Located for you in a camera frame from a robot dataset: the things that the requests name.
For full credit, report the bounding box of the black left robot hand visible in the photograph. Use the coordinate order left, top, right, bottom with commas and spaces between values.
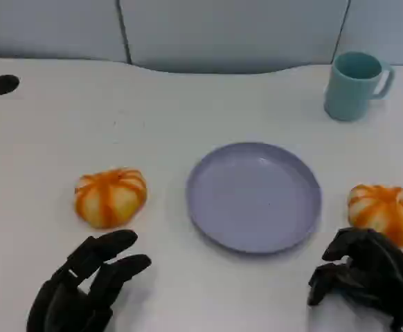
26, 229, 152, 332

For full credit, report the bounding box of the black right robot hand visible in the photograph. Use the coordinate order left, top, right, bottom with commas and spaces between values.
307, 227, 403, 332

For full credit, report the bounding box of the orange white toy bread roll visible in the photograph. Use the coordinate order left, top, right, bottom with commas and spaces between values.
347, 184, 403, 248
74, 167, 148, 230

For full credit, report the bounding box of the lilac plate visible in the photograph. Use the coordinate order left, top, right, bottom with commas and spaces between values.
186, 141, 323, 256

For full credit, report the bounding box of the pale green mug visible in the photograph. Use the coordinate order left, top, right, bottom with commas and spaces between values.
323, 51, 395, 122

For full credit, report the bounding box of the grey partition panel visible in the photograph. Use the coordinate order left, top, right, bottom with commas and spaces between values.
336, 0, 403, 66
118, 0, 350, 75
0, 0, 132, 65

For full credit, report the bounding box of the black table cable hole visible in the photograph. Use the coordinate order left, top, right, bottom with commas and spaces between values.
0, 74, 21, 96

